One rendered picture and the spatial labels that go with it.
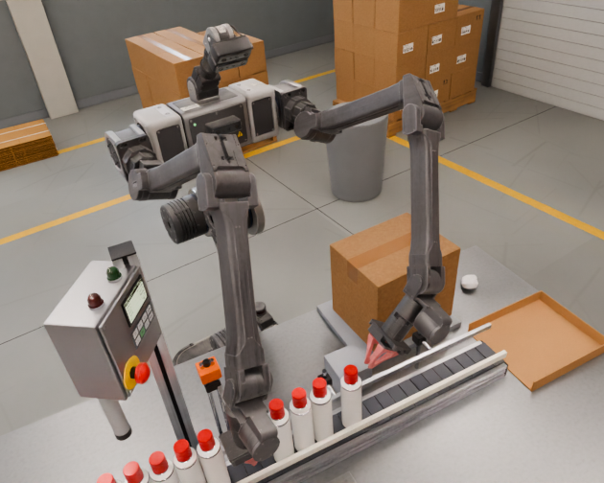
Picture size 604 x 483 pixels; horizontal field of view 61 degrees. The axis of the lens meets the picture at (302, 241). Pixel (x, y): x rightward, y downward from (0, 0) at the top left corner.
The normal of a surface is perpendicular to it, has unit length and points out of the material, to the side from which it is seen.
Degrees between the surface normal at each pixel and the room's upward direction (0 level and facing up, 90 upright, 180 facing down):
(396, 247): 0
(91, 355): 90
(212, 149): 40
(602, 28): 90
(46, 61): 90
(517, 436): 0
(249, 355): 61
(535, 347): 0
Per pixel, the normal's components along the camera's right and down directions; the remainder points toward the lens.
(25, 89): 0.56, 0.46
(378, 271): -0.07, -0.81
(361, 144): 0.11, 0.63
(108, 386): -0.14, 0.59
